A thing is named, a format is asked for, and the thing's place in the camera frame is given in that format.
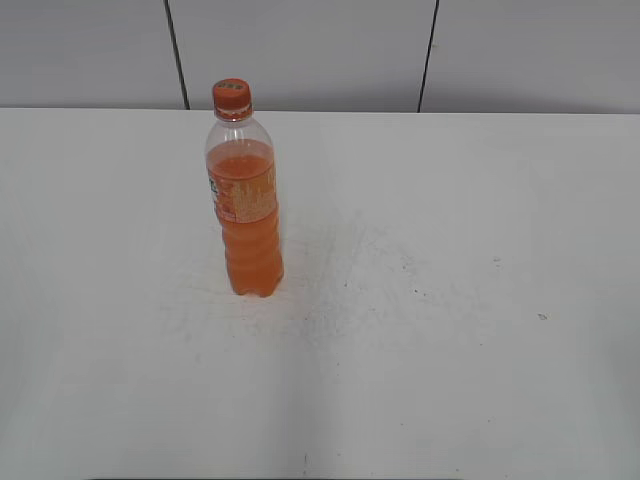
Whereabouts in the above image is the orange soda plastic bottle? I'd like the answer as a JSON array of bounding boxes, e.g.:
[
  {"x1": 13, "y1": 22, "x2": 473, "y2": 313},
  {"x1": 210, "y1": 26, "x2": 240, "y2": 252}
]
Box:
[{"x1": 205, "y1": 115, "x2": 284, "y2": 297}]

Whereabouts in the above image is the orange bottle cap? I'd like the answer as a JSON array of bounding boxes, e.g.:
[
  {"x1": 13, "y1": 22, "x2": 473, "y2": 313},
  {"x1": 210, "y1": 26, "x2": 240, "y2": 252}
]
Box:
[{"x1": 212, "y1": 78, "x2": 252, "y2": 114}]

